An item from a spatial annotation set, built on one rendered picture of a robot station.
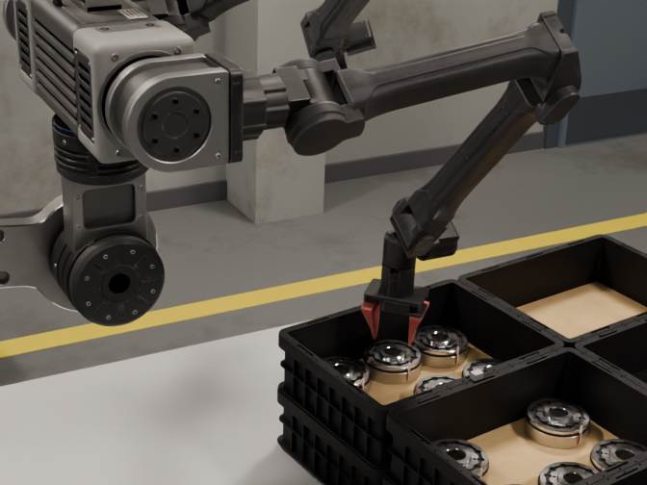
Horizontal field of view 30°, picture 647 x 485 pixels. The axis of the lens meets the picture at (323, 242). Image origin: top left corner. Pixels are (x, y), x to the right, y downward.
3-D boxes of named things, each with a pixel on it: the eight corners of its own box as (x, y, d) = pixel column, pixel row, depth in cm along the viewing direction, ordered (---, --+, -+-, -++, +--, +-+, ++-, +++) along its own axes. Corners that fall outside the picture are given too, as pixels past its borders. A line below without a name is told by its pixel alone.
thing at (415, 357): (382, 375, 207) (382, 372, 207) (353, 349, 215) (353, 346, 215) (431, 363, 211) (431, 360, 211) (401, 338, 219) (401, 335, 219)
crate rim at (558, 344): (380, 425, 184) (381, 412, 183) (273, 343, 206) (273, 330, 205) (567, 356, 205) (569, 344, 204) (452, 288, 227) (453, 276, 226)
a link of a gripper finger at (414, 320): (387, 330, 215) (391, 283, 211) (427, 338, 213) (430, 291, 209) (377, 348, 209) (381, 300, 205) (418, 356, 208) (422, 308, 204)
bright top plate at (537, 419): (554, 441, 190) (555, 438, 190) (513, 410, 198) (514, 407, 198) (602, 424, 195) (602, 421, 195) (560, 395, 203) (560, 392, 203)
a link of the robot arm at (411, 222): (528, 35, 171) (561, 93, 166) (556, 36, 174) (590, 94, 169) (381, 209, 201) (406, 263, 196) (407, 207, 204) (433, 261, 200)
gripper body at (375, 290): (372, 287, 213) (375, 249, 209) (428, 297, 210) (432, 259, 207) (362, 303, 207) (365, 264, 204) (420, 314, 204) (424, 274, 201)
